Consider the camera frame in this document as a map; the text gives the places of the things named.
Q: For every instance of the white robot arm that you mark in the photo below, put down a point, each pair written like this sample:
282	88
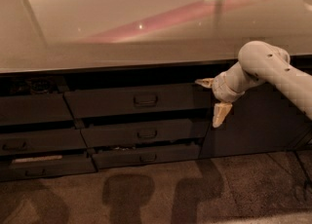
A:
259	62

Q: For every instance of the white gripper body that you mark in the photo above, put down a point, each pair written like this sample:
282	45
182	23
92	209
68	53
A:
220	89

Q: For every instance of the grey drawer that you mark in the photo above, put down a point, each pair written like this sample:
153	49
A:
131	100
144	156
33	109
144	132
70	164
40	141

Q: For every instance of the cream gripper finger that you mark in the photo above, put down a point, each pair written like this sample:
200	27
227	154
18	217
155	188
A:
206	82
221	110

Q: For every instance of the grey cabinet door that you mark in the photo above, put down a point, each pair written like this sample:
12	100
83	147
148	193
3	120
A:
262	120

